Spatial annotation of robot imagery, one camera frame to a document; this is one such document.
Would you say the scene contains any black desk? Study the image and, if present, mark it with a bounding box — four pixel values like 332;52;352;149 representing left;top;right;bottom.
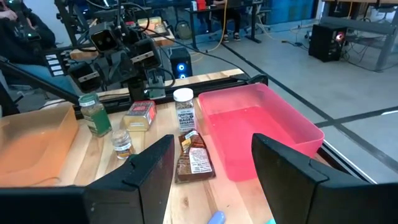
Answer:
184;0;269;51

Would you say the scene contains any green-lid spice jar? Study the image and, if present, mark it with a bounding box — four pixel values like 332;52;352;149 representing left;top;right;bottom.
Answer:
78;93;113;138

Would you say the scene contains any black labelled switch box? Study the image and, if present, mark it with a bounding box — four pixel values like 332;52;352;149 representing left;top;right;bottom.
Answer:
43;50;68;78

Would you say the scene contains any person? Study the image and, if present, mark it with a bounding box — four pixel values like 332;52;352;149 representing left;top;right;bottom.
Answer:
213;0;244;44
0;0;82;97

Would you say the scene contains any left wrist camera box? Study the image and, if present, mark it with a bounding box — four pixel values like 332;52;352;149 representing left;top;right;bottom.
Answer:
89;22;120;53

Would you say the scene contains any white-lid seasoning jar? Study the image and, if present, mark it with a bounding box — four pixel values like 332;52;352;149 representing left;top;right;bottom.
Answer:
172;87;197;134

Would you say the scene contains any brown snack packet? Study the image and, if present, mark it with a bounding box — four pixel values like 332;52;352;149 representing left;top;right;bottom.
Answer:
174;128;217;185

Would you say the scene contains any small glass spice jar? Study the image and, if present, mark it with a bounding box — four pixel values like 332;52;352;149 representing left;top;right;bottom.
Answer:
110;128;136;161

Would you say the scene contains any black diagonal strut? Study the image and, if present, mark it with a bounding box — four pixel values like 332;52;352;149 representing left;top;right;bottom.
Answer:
0;57;82;106

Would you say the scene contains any pink plastic bin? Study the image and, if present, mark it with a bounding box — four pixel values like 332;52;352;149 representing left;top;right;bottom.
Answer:
198;82;325;182

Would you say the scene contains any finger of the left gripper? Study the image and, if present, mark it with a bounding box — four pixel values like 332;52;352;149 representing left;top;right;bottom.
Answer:
68;61;104;93
129;37;162;70

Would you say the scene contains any yellow cable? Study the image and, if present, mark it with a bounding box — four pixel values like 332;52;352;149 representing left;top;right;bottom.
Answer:
188;0;229;63

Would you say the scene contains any black computer tower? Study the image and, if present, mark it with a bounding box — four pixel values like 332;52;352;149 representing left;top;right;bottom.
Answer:
308;22;349;63
169;47;194;80

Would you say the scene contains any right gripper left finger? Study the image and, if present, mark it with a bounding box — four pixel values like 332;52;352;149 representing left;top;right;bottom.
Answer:
0;134;175;224

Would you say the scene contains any grey metal table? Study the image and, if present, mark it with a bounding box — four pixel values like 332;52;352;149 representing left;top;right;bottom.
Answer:
319;0;398;73

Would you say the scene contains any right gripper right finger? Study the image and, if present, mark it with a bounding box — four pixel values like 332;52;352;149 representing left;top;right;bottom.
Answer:
251;133;398;224

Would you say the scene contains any purple-handled silver spoon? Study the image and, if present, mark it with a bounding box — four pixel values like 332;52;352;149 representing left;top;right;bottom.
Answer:
207;210;226;224

